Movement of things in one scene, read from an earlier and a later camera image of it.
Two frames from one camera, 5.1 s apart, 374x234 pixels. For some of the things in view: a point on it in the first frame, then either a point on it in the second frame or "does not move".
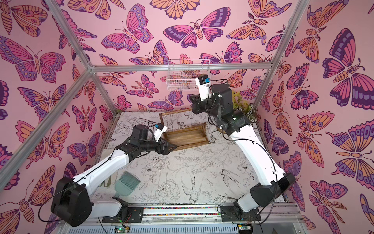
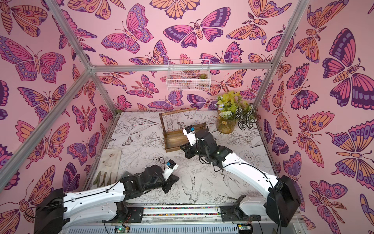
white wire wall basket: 181,73 does not move
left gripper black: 164,152 -> 170,182
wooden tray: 186,137 does not move
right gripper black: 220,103 -> 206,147
